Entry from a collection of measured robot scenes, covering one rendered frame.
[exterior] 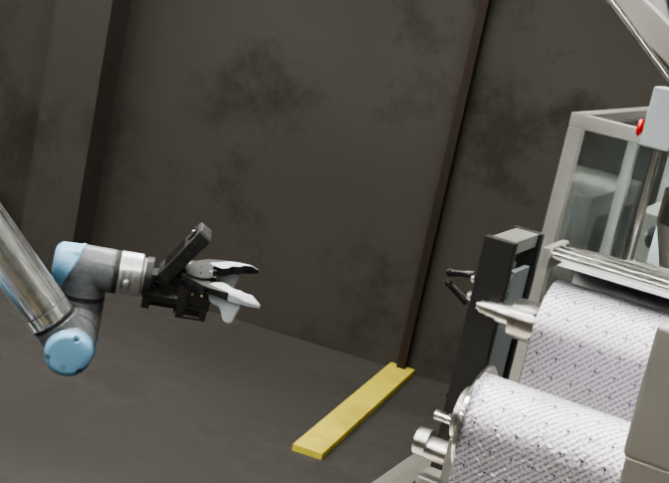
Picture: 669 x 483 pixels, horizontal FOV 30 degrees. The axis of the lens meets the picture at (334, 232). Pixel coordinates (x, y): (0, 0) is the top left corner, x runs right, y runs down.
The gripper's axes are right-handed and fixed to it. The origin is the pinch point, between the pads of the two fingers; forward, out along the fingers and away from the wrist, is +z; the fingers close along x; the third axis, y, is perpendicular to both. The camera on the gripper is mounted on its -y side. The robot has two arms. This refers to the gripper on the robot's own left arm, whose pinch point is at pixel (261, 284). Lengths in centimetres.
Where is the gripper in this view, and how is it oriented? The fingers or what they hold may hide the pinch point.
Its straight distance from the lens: 216.9
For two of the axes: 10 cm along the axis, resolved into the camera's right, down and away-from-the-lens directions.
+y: -2.2, 9.1, 3.4
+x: 0.8, 3.6, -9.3
